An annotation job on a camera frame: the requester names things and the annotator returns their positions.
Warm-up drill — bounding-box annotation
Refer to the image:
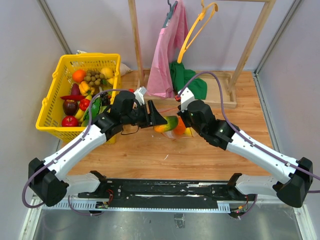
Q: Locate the yellow plastic basket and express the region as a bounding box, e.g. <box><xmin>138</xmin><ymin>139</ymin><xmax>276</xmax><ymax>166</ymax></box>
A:
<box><xmin>35</xmin><ymin>53</ymin><xmax>122</xmax><ymax>143</ymax></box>

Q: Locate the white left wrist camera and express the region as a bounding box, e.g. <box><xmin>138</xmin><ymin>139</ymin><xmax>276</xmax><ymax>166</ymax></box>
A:
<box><xmin>129</xmin><ymin>86</ymin><xmax>147</xmax><ymax>106</ymax></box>

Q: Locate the orange fruit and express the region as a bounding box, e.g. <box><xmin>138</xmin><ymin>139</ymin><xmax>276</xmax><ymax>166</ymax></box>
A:
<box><xmin>72</xmin><ymin>69</ymin><xmax>87</xmax><ymax>83</ymax></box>
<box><xmin>173</xmin><ymin>117</ymin><xmax>186</xmax><ymax>136</ymax></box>

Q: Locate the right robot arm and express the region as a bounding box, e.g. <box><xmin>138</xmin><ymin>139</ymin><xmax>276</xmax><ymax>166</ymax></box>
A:
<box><xmin>178</xmin><ymin>99</ymin><xmax>314</xmax><ymax>208</ymax></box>

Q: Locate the yellow banana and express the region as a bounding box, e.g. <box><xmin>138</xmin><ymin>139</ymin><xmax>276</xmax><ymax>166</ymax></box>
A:
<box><xmin>74</xmin><ymin>95</ymin><xmax>92</xmax><ymax>122</ymax></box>

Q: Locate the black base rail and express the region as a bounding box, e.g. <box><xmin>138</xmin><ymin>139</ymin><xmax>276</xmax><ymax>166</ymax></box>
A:
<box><xmin>77</xmin><ymin>178</ymin><xmax>255</xmax><ymax>212</ymax></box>

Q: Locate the clear zip top bag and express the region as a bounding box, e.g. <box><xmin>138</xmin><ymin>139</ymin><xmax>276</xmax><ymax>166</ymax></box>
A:
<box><xmin>153</xmin><ymin>107</ymin><xmax>198</xmax><ymax>139</ymax></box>

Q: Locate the red bell pepper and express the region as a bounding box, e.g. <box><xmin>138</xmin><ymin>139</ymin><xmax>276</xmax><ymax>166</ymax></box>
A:
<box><xmin>78</xmin><ymin>98</ymin><xmax>91</xmax><ymax>112</ymax></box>

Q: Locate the grey clothes hanger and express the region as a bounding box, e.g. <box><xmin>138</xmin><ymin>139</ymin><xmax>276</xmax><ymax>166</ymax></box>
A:
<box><xmin>162</xmin><ymin>0</ymin><xmax>178</xmax><ymax>28</ymax></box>

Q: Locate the bright red apple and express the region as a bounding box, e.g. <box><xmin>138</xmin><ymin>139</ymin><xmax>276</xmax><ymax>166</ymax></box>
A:
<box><xmin>61</xmin><ymin>116</ymin><xmax>79</xmax><ymax>127</ymax></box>

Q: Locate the purple eggplant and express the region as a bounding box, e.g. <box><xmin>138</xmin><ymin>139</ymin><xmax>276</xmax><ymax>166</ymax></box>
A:
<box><xmin>70</xmin><ymin>83</ymin><xmax>81</xmax><ymax>96</ymax></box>

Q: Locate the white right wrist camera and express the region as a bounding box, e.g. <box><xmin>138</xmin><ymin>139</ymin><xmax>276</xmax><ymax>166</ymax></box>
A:
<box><xmin>175</xmin><ymin>87</ymin><xmax>195</xmax><ymax>113</ymax></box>

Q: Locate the brown longan bunch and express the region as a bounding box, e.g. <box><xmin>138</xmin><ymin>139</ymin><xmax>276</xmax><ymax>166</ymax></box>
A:
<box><xmin>84</xmin><ymin>70</ymin><xmax>107</xmax><ymax>87</ymax></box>

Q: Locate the red chili pepper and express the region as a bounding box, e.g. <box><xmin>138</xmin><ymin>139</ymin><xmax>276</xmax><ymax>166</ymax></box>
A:
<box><xmin>60</xmin><ymin>95</ymin><xmax>86</xmax><ymax>102</ymax></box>

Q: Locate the dark red apple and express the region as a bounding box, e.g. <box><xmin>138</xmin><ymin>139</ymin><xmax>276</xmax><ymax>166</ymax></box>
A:
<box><xmin>62</xmin><ymin>100</ymin><xmax>79</xmax><ymax>116</ymax></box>

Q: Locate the dark grape bunch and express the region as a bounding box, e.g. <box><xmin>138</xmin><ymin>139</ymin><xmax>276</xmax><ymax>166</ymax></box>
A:
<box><xmin>99</xmin><ymin>92</ymin><xmax>111</xmax><ymax>106</ymax></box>

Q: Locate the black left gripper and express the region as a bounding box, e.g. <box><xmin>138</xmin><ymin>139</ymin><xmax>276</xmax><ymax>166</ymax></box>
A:
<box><xmin>122</xmin><ymin>100</ymin><xmax>168</xmax><ymax>129</ymax></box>

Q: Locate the wooden clothes rack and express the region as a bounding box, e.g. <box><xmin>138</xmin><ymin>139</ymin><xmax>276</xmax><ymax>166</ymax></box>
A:
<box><xmin>127</xmin><ymin>0</ymin><xmax>277</xmax><ymax>109</ymax></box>

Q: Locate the green orange mango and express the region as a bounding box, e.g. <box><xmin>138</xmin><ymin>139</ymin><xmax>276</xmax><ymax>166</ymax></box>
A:
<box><xmin>153</xmin><ymin>116</ymin><xmax>179</xmax><ymax>133</ymax></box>

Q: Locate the green cloth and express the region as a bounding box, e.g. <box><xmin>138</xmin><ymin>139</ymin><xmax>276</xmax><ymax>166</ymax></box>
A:
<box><xmin>169</xmin><ymin>61</ymin><xmax>208</xmax><ymax>100</ymax></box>

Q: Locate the yellow apple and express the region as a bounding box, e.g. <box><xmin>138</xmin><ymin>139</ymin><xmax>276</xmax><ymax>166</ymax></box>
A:
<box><xmin>183</xmin><ymin>127</ymin><xmax>195</xmax><ymax>138</ymax></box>

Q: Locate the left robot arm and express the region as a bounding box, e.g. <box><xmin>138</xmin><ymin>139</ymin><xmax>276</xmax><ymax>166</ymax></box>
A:
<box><xmin>25</xmin><ymin>90</ymin><xmax>167</xmax><ymax>207</ymax></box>

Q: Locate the yellow lemon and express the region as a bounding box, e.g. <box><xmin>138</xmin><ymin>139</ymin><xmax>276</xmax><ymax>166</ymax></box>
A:
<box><xmin>100</xmin><ymin>67</ymin><xmax>114</xmax><ymax>79</ymax></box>

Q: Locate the yellow clothes hanger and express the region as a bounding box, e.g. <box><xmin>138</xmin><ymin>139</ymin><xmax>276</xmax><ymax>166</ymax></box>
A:
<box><xmin>177</xmin><ymin>0</ymin><xmax>219</xmax><ymax>64</ymax></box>

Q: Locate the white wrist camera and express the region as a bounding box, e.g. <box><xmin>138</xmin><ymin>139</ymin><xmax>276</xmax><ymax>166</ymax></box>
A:
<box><xmin>129</xmin><ymin>86</ymin><xmax>147</xmax><ymax>106</ymax></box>
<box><xmin>175</xmin><ymin>87</ymin><xmax>195</xmax><ymax>113</ymax></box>

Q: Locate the pink shirt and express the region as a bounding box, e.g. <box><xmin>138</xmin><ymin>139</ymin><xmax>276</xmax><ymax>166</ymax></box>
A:
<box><xmin>147</xmin><ymin>0</ymin><xmax>189</xmax><ymax>98</ymax></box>

